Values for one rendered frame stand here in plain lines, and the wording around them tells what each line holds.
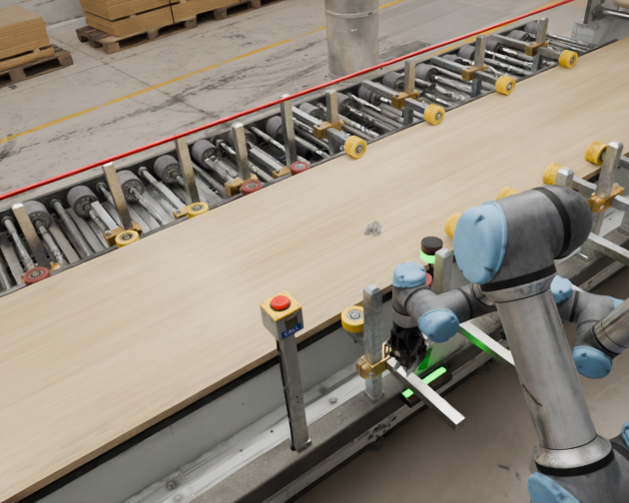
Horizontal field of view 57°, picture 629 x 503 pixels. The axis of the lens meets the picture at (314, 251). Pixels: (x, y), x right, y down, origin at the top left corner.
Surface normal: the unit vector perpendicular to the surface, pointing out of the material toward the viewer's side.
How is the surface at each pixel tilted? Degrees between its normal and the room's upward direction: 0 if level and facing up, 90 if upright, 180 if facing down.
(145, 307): 0
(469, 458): 0
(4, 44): 90
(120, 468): 90
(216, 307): 0
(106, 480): 90
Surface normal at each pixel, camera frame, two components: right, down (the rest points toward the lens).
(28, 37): 0.68, 0.41
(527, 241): 0.24, -0.08
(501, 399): -0.07, -0.79
